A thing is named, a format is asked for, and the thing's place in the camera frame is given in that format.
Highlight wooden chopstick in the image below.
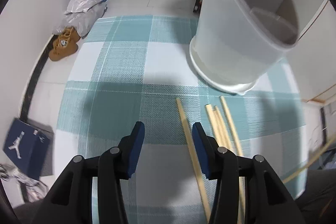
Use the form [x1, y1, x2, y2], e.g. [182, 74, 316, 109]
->
[220, 96, 244, 156]
[176, 98, 211, 222]
[214, 106, 234, 152]
[205, 104, 228, 148]
[238, 177, 245, 224]

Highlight thin bamboo stick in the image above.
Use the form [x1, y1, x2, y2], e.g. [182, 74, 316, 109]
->
[282, 135, 336, 184]

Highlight teal white checkered tablecloth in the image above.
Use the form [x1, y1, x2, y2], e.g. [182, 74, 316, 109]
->
[54, 15, 308, 223]

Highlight brown shoes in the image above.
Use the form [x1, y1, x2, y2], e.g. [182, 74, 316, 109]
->
[49, 27, 80, 61]

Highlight white grey utensil holder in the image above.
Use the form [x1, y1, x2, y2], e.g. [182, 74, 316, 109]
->
[189, 0, 298, 95]

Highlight grey plastic parcel bags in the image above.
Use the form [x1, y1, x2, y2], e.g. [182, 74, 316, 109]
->
[52, 0, 106, 37]

